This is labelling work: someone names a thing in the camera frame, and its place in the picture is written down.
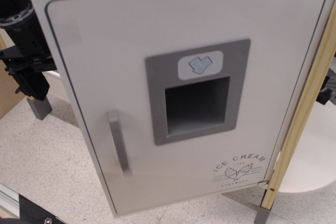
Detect grey fridge door handle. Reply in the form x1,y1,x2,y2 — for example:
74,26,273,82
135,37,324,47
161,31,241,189
108,109,132,177

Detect black clamp at right edge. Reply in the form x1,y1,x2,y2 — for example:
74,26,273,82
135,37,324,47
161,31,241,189
316,69,335,105

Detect aluminium rail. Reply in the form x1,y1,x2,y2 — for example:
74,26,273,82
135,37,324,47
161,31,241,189
1,183,19,212

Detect white round table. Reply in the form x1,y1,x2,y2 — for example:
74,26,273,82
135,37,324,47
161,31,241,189
278,101,335,195

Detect ice cube sticker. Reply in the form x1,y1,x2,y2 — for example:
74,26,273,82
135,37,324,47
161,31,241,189
177,50,224,80

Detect grey right foot cap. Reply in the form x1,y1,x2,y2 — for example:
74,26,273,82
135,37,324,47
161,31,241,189
254,206,271,224

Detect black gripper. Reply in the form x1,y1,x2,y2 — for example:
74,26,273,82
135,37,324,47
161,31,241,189
1,14,57,101

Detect ice cream logo decal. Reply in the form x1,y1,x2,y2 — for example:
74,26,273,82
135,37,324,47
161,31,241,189
212,154,267,188

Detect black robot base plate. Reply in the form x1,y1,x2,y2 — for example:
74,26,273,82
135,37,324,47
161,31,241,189
19,194,65,224

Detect wooden right corner post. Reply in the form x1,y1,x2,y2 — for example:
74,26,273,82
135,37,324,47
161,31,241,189
261,6,335,210

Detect wooden left side panel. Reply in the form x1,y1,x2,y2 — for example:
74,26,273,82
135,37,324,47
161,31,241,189
0,35,24,120

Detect white oven door with window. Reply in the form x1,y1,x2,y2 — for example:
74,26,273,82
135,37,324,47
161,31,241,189
43,71,70,103

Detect grey ice dispenser panel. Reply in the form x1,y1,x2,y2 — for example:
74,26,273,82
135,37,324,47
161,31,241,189
145,39,251,145

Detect white fridge door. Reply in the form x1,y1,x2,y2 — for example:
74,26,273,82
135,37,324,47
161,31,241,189
29,0,334,217

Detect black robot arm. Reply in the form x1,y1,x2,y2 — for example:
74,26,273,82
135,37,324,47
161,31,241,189
1,0,56,101

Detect grey foot cap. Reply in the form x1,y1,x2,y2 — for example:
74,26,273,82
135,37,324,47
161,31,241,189
27,97,52,120
254,206,271,224

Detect grey left foot cap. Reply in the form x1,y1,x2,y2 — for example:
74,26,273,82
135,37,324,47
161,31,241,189
27,97,52,120

